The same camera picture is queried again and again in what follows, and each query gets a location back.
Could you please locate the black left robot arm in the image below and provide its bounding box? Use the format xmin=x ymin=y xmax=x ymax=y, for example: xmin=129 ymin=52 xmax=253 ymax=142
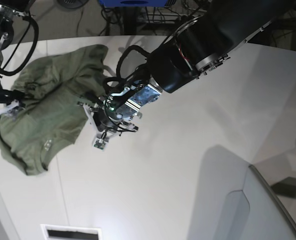
xmin=93 ymin=0 xmax=296 ymax=133

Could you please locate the grey monitor edge panel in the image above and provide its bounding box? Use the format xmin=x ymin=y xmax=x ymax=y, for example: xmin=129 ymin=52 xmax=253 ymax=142
xmin=249 ymin=164 xmax=296 ymax=236

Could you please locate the white label plate with slot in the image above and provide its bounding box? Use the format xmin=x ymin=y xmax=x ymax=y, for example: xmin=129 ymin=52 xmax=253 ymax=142
xmin=40 ymin=224 xmax=103 ymax=240

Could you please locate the blue bin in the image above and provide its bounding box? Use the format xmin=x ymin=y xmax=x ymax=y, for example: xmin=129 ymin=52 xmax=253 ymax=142
xmin=99 ymin=0 xmax=168 ymax=8

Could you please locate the green t-shirt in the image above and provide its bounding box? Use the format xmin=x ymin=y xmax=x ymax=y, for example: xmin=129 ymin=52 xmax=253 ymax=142
xmin=0 ymin=44 xmax=108 ymax=176

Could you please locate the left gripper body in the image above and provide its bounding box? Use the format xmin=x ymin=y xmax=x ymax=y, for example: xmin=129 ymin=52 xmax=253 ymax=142
xmin=99 ymin=83 xmax=162 ymax=133

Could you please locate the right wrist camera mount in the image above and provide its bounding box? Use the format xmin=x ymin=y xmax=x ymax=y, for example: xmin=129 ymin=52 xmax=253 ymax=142
xmin=0 ymin=100 xmax=20 ymax=116

